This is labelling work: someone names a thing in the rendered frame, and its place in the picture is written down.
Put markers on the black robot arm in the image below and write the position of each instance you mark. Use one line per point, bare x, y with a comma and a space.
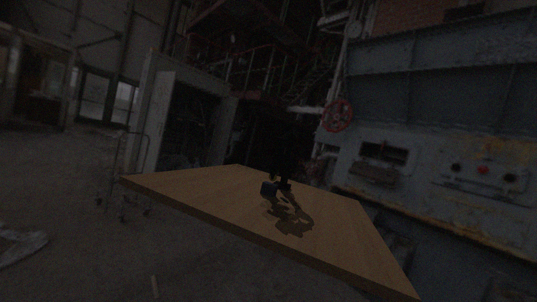
286, 141

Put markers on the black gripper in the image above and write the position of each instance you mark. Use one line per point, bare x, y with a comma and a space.
273, 166

